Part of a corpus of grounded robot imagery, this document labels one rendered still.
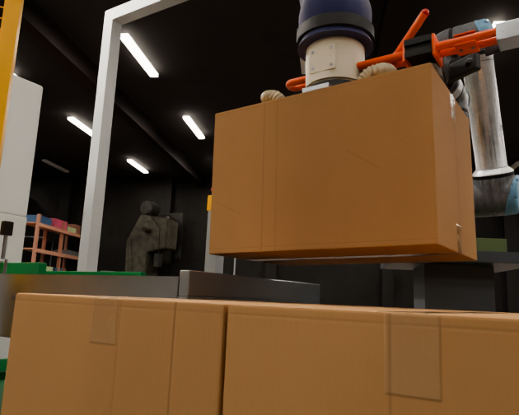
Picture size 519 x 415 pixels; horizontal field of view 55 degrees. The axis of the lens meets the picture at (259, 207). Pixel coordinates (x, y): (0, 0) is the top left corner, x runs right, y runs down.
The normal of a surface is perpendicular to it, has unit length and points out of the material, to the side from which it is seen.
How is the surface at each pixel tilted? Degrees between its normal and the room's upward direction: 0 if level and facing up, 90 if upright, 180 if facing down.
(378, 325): 90
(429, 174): 90
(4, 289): 90
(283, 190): 90
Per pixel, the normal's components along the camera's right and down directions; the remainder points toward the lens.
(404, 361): -0.54, -0.18
